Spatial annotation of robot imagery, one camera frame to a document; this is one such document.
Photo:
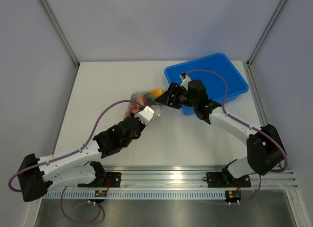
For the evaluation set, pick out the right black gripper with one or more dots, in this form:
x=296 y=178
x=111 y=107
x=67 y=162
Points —
x=167 y=98

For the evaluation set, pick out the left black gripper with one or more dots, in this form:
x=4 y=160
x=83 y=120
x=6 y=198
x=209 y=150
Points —
x=142 y=125

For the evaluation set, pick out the clear zip top bag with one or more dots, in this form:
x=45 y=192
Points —
x=153 y=104

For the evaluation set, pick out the fake lychee bunch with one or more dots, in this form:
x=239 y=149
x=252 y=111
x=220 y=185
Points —
x=132 y=109

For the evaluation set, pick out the orange papaya slice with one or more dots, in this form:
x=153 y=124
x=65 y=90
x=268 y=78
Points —
x=142 y=98

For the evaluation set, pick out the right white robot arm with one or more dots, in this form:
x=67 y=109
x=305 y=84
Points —
x=263 y=144

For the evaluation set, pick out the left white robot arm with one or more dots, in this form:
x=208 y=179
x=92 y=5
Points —
x=81 y=165

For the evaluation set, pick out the yellow fake mango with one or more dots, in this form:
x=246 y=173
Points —
x=156 y=92

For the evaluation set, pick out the blue plastic bin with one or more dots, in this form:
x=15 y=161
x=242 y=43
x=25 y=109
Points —
x=216 y=72

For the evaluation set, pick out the left controller board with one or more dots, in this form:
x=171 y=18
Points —
x=100 y=193

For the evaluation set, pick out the controller board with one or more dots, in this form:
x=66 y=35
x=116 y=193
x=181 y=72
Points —
x=233 y=194
x=100 y=193

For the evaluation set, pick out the right controller board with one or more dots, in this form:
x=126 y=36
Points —
x=233 y=194

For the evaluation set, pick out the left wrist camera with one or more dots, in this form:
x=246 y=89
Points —
x=145 y=116

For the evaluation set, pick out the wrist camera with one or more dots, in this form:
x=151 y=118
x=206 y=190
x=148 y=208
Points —
x=185 y=79
x=145 y=116

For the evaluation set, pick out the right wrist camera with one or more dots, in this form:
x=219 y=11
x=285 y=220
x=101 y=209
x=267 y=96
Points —
x=185 y=79

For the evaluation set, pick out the aluminium mounting rail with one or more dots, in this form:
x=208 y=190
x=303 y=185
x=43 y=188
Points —
x=187 y=177

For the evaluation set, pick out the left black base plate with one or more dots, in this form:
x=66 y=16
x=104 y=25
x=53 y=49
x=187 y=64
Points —
x=111 y=179

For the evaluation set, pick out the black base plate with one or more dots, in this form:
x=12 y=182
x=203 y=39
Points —
x=111 y=179
x=221 y=180

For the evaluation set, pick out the white slotted cable duct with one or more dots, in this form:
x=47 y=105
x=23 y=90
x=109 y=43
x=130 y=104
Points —
x=140 y=194

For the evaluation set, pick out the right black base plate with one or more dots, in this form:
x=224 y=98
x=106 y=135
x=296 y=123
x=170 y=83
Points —
x=221 y=180

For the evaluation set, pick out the left aluminium frame post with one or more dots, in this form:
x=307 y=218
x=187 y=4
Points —
x=56 y=26

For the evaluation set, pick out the aluminium frame post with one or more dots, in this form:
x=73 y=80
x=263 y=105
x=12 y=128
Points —
x=56 y=26
x=268 y=28

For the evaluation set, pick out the right aluminium frame post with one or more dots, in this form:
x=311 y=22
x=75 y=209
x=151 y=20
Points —
x=268 y=28

